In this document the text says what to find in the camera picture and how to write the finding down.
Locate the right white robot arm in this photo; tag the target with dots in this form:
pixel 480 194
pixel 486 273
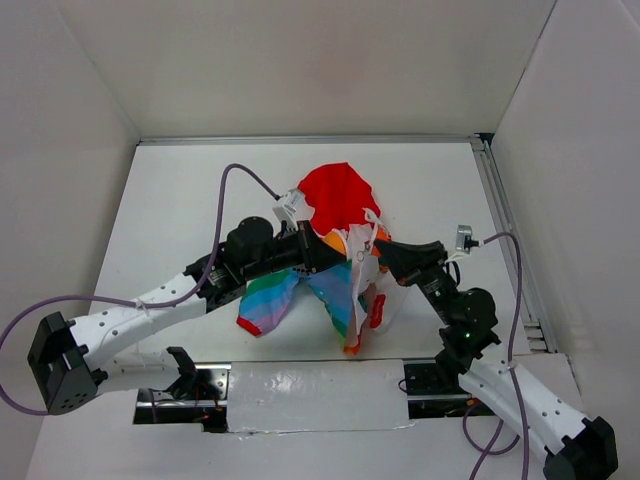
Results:
pixel 570 444

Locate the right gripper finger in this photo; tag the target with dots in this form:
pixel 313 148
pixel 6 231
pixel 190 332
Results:
pixel 401 270
pixel 392 249

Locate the metal base rail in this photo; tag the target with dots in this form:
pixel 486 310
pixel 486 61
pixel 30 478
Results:
pixel 428 397

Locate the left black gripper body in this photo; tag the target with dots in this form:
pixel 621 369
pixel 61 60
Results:
pixel 287 252

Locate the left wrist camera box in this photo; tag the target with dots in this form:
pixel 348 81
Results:
pixel 286 206

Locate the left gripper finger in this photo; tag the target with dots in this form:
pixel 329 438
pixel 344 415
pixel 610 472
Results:
pixel 323 253
pixel 306 233

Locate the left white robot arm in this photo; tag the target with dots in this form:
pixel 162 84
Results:
pixel 75 360

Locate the white tape sheet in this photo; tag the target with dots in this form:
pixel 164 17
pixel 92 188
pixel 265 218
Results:
pixel 326 396

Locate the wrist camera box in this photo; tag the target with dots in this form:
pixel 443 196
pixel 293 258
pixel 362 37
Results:
pixel 286 206
pixel 464 240

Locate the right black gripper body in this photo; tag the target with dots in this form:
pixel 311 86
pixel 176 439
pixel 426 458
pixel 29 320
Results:
pixel 435 283

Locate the rainbow striped kids jacket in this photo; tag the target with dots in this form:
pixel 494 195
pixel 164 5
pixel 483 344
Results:
pixel 358 294

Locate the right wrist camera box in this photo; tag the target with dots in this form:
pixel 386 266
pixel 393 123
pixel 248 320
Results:
pixel 464 240

